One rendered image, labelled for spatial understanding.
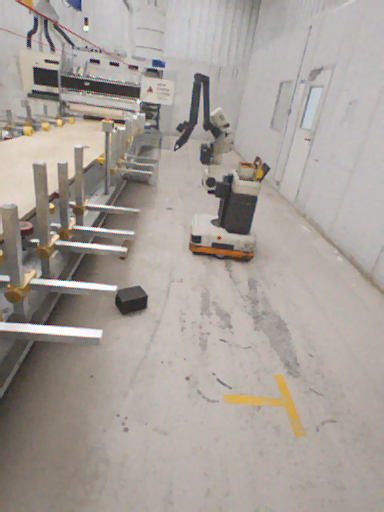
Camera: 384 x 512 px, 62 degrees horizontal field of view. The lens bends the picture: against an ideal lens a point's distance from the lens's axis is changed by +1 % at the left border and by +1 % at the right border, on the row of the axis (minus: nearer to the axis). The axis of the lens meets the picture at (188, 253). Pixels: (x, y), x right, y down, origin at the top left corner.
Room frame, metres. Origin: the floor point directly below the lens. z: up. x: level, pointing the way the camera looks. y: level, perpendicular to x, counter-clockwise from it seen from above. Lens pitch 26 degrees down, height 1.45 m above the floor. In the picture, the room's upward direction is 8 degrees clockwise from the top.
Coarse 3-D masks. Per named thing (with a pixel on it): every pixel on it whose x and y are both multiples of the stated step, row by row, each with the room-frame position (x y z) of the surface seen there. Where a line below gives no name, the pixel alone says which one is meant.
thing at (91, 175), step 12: (96, 168) 2.90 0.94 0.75; (84, 180) 2.48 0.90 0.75; (96, 180) 2.90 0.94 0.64; (72, 192) 2.15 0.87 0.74; (84, 192) 2.47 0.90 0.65; (36, 216) 1.52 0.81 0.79; (36, 228) 1.51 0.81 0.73; (24, 252) 1.35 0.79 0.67; (0, 264) 1.13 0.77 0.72; (72, 276) 2.19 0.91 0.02; (0, 288) 1.11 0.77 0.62; (24, 360) 1.27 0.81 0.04; (12, 372) 1.10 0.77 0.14; (12, 384) 1.12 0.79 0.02; (0, 396) 0.98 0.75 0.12
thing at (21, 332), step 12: (0, 324) 0.67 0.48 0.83; (12, 324) 0.68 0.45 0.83; (0, 336) 0.65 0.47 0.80; (12, 336) 0.65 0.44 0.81; (24, 336) 0.66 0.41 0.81; (36, 336) 0.66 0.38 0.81; (48, 336) 0.66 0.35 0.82; (60, 336) 0.67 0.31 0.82; (72, 336) 0.67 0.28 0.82; (84, 336) 0.67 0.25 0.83; (96, 336) 0.68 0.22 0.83
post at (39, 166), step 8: (40, 160) 1.12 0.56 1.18; (40, 168) 1.10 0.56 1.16; (40, 176) 1.10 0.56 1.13; (40, 184) 1.10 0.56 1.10; (40, 192) 1.10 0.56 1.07; (40, 200) 1.10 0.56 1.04; (40, 208) 1.10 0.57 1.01; (48, 208) 1.13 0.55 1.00; (40, 216) 1.10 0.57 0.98; (48, 216) 1.12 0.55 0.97; (40, 224) 1.10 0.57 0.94; (48, 224) 1.12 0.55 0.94; (40, 232) 1.10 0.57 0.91; (48, 232) 1.11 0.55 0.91; (40, 240) 1.10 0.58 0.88; (48, 240) 1.11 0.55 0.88; (48, 264) 1.10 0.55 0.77; (48, 272) 1.10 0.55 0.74
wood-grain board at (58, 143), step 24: (0, 144) 2.59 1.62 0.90; (24, 144) 2.73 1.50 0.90; (48, 144) 2.89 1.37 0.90; (72, 144) 3.06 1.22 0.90; (96, 144) 3.25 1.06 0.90; (0, 168) 1.92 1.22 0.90; (24, 168) 2.00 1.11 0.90; (48, 168) 2.08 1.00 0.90; (72, 168) 2.18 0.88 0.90; (0, 192) 1.50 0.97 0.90; (24, 192) 1.55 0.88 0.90; (48, 192) 1.60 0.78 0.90; (24, 216) 1.26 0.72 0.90; (0, 240) 1.05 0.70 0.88
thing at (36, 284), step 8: (0, 280) 0.89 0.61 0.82; (8, 280) 0.89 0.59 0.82; (32, 280) 0.91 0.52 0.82; (40, 280) 0.92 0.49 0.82; (48, 280) 0.93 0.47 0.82; (32, 288) 0.90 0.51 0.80; (40, 288) 0.90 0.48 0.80; (48, 288) 0.90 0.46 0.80; (56, 288) 0.90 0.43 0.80; (64, 288) 0.91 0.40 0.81; (72, 288) 0.91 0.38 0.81; (80, 288) 0.91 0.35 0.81; (88, 288) 0.92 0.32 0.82; (96, 288) 0.92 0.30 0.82; (104, 288) 0.93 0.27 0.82; (112, 288) 0.94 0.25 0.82; (112, 296) 0.92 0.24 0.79
